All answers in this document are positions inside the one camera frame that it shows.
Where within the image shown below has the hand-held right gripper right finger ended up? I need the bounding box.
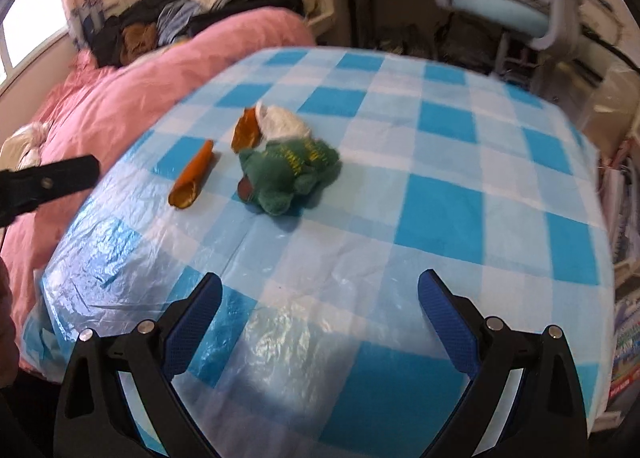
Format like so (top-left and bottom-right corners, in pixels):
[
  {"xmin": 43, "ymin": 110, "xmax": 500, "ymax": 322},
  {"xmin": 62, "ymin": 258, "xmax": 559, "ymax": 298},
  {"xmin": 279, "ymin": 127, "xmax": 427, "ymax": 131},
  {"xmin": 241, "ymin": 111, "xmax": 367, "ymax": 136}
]
[{"xmin": 419, "ymin": 269, "xmax": 587, "ymax": 458}]

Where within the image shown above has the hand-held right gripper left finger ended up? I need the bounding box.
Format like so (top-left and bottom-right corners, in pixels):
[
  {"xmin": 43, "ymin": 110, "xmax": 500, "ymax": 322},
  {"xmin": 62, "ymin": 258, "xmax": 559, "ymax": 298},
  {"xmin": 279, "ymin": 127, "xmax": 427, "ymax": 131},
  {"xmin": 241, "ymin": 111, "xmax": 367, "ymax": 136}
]
[{"xmin": 54, "ymin": 272, "xmax": 224, "ymax": 458}]

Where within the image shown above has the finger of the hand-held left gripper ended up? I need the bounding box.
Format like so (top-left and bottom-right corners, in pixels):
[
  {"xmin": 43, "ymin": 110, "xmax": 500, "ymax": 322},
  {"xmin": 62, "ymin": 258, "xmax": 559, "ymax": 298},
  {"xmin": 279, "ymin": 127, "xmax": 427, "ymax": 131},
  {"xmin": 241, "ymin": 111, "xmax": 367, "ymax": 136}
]
[{"xmin": 0, "ymin": 154, "xmax": 101, "ymax": 229}]

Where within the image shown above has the white cloth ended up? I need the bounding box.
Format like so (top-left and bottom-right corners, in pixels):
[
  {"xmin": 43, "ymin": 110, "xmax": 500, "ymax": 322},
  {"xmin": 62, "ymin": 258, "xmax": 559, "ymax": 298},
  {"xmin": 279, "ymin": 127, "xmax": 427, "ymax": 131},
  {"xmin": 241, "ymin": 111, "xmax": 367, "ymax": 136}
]
[{"xmin": 0, "ymin": 122, "xmax": 53, "ymax": 171}]

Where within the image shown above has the blue checked tablecloth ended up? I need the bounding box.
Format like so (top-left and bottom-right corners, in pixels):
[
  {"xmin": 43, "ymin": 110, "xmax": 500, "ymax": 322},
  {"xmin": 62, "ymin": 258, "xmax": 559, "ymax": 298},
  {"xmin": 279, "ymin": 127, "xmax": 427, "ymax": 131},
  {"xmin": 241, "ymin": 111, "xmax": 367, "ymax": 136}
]
[{"xmin": 22, "ymin": 45, "xmax": 616, "ymax": 458}]

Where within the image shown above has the pink blanket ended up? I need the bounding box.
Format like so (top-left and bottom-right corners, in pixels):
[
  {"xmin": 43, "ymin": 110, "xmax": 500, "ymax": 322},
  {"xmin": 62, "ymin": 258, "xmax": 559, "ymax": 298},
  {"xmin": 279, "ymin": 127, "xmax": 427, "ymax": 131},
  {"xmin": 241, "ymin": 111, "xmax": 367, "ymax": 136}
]
[{"xmin": 0, "ymin": 6, "xmax": 318, "ymax": 339}]

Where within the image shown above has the curled orange peel piece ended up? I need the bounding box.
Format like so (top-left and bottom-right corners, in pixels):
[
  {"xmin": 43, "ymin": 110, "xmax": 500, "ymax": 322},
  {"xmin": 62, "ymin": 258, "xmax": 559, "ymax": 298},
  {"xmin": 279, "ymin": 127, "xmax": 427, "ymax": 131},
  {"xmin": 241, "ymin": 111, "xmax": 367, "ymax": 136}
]
[{"xmin": 168, "ymin": 140, "xmax": 216, "ymax": 209}]

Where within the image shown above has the brown garment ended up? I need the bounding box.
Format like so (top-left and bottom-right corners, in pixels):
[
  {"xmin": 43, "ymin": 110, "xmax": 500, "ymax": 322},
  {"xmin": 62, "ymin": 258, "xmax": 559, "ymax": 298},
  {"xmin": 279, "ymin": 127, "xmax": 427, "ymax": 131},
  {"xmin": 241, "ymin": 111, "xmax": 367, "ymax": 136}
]
[{"xmin": 122, "ymin": 24, "xmax": 159, "ymax": 63}]

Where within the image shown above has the window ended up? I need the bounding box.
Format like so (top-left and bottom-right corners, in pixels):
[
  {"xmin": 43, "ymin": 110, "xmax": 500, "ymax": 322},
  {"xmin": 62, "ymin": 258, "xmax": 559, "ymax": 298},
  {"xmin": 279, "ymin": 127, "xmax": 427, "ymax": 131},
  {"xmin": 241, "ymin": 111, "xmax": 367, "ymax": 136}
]
[{"xmin": 0, "ymin": 0, "xmax": 68, "ymax": 83}]

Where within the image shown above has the stack of books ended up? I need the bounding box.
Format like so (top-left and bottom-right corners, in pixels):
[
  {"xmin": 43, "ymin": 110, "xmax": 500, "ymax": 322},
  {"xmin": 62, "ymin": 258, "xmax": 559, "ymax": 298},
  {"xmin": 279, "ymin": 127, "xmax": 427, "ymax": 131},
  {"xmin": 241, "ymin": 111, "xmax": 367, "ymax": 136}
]
[{"xmin": 597, "ymin": 138, "xmax": 640, "ymax": 419}]

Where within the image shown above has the green plush toy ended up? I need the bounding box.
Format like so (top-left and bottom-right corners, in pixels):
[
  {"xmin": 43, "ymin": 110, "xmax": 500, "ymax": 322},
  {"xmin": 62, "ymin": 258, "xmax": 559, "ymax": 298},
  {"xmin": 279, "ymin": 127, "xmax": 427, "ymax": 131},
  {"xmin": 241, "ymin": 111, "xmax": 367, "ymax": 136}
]
[{"xmin": 237, "ymin": 137, "xmax": 344, "ymax": 216}]

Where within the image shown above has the small orange peel piece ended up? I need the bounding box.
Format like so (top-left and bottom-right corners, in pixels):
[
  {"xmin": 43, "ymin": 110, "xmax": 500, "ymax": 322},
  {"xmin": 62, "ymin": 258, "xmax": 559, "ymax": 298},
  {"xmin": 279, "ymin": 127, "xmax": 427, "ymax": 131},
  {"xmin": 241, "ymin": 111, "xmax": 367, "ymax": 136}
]
[{"xmin": 231, "ymin": 108, "xmax": 264, "ymax": 153}]

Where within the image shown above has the pile of dark clothes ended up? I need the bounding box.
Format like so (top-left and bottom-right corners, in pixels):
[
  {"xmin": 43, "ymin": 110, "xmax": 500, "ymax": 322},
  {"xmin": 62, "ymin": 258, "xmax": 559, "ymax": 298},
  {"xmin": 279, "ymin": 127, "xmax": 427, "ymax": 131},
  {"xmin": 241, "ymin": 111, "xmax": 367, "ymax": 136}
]
[{"xmin": 90, "ymin": 0, "xmax": 306, "ymax": 66}]

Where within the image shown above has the white paper napkin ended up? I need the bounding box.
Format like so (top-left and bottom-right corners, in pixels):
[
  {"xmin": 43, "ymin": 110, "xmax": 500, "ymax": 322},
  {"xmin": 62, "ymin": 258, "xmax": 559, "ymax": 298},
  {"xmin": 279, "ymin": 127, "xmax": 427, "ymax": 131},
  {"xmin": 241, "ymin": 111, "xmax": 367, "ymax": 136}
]
[{"xmin": 255, "ymin": 105, "xmax": 313, "ymax": 141}]

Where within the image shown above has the blue desk chair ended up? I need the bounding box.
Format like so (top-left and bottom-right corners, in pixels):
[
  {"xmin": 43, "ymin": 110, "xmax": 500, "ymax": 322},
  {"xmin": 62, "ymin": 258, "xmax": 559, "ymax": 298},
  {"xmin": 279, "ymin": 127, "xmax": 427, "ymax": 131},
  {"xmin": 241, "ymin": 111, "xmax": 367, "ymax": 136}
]
[{"xmin": 432, "ymin": 0, "xmax": 586, "ymax": 78}]

